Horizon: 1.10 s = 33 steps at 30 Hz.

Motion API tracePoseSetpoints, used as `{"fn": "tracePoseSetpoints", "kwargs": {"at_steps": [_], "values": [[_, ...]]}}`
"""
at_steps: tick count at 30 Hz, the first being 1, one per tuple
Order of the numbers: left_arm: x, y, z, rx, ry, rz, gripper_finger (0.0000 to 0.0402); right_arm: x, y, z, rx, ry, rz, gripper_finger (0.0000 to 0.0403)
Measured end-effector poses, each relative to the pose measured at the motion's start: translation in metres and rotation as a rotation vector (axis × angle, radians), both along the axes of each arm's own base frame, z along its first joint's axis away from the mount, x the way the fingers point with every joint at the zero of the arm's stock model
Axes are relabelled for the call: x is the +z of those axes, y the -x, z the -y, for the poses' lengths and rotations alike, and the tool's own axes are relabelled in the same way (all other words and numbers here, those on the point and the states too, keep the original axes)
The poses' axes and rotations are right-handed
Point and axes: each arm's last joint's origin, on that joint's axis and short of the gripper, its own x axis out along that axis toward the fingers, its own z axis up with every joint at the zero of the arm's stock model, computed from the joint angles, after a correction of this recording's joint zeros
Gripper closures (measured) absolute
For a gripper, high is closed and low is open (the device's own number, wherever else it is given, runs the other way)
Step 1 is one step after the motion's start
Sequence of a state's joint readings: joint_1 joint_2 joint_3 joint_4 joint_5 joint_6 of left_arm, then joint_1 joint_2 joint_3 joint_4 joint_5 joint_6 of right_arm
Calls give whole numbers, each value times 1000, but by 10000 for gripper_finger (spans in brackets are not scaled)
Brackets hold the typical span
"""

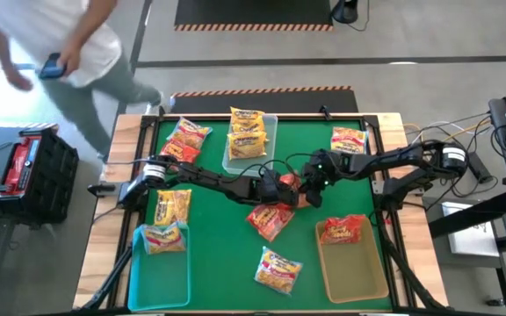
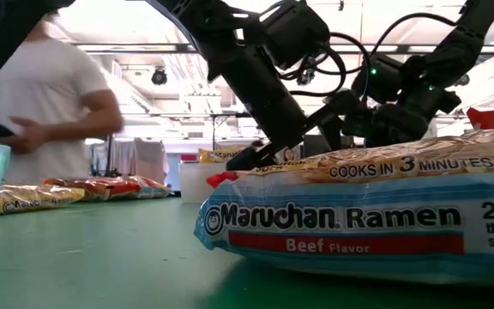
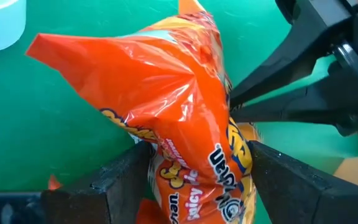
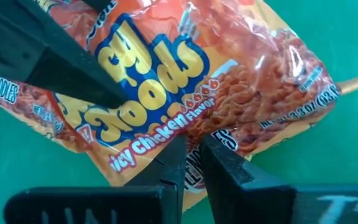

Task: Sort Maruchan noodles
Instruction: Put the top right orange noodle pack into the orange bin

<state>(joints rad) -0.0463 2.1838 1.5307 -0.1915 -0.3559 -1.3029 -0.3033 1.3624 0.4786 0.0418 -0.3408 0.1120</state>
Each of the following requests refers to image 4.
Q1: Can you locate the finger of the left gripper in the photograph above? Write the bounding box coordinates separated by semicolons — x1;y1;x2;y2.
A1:
0;0;129;108
82;0;111;13

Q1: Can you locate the green table mat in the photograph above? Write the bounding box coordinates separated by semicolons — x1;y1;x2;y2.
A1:
0;0;358;224

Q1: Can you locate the spicy chicken noodle packet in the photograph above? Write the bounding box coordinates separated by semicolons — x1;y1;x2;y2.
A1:
34;0;358;213
0;72;86;154

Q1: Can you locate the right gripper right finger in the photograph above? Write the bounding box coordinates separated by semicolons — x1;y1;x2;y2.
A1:
201;135;358;224

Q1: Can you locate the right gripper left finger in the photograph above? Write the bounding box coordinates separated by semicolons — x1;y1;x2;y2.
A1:
4;135;188;224

